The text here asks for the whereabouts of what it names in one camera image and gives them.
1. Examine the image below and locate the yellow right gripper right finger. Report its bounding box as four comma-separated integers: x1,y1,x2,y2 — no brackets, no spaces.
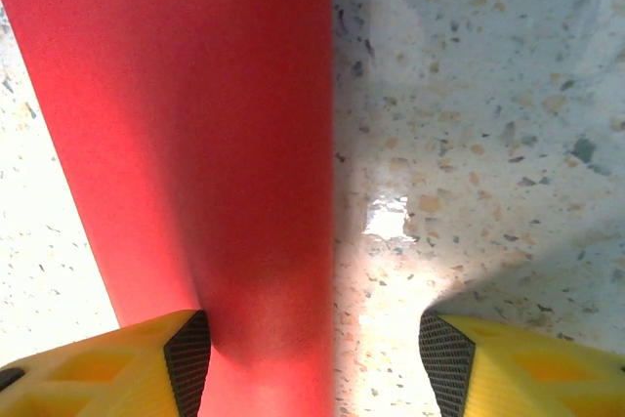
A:
418,310,625,417

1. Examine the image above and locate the red paper sheet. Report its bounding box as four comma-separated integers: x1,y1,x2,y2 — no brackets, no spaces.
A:
0,0,336,417

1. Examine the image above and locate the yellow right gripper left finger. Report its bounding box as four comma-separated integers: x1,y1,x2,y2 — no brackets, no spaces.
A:
0,309,212,417

